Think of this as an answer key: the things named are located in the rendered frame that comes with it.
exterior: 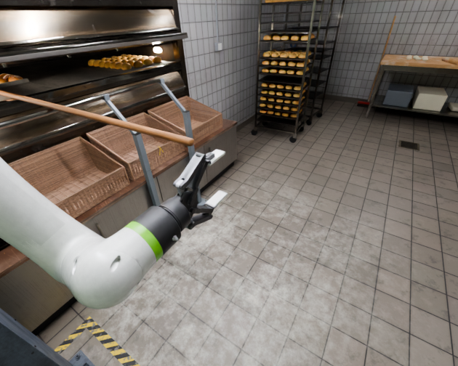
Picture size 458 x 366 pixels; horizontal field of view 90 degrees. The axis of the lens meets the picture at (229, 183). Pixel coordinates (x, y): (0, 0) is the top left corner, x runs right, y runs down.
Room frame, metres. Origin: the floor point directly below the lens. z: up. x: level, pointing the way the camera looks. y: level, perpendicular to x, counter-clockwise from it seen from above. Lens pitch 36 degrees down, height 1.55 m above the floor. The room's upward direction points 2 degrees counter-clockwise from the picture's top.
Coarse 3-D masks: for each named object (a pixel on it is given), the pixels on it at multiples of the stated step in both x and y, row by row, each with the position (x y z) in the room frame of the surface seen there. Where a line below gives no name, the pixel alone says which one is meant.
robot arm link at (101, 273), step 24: (96, 240) 0.28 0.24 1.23; (120, 240) 0.27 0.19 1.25; (144, 240) 0.27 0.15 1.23; (72, 264) 0.23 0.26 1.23; (96, 264) 0.22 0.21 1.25; (120, 264) 0.22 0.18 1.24; (144, 264) 0.24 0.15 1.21; (72, 288) 0.20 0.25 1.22; (96, 288) 0.19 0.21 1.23; (120, 288) 0.20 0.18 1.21
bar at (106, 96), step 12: (144, 84) 1.77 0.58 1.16; (96, 96) 1.48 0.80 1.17; (108, 96) 1.52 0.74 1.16; (180, 108) 1.82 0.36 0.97; (12, 120) 1.11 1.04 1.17; (24, 120) 1.14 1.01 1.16; (132, 132) 1.41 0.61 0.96; (192, 132) 1.80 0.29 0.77; (144, 156) 1.39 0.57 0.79; (192, 156) 1.77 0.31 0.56; (144, 168) 1.38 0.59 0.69; (156, 192) 1.40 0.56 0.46; (156, 204) 1.38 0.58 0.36; (204, 204) 1.76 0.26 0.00
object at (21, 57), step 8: (144, 40) 2.13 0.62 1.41; (152, 40) 2.19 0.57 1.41; (160, 40) 2.26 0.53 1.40; (168, 40) 2.34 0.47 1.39; (176, 40) 2.56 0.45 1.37; (80, 48) 1.70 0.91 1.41; (88, 48) 1.74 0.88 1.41; (96, 48) 1.79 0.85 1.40; (104, 48) 1.83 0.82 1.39; (112, 48) 1.91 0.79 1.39; (120, 48) 2.08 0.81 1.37; (8, 56) 1.39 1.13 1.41; (16, 56) 1.41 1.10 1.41; (24, 56) 1.44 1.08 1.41; (32, 56) 1.47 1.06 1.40; (40, 56) 1.50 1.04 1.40; (48, 56) 1.53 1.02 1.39; (56, 56) 1.62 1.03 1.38; (64, 56) 1.75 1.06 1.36; (0, 64) 1.41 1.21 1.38; (8, 64) 1.50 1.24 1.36
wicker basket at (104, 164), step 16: (64, 144) 1.52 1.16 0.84; (80, 144) 1.59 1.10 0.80; (16, 160) 1.28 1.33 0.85; (32, 160) 1.33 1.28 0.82; (48, 160) 1.39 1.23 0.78; (64, 160) 1.46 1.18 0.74; (80, 160) 1.53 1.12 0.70; (96, 160) 1.56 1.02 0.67; (112, 160) 1.42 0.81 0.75; (32, 176) 1.28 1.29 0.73; (48, 176) 1.33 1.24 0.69; (64, 176) 1.39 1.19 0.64; (80, 176) 1.46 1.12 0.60; (96, 176) 1.46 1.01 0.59; (112, 176) 1.28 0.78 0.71; (48, 192) 1.27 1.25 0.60; (64, 192) 1.27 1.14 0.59; (80, 192) 1.10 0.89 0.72; (96, 192) 1.17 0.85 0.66; (112, 192) 1.24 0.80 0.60; (64, 208) 1.01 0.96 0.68; (80, 208) 1.06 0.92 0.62
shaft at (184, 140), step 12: (12, 96) 1.45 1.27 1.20; (24, 96) 1.40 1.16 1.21; (60, 108) 1.18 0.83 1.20; (72, 108) 1.14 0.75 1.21; (96, 120) 1.03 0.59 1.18; (108, 120) 0.98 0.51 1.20; (120, 120) 0.97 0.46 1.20; (144, 132) 0.86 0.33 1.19; (156, 132) 0.83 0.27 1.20; (168, 132) 0.82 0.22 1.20; (192, 144) 0.75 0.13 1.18
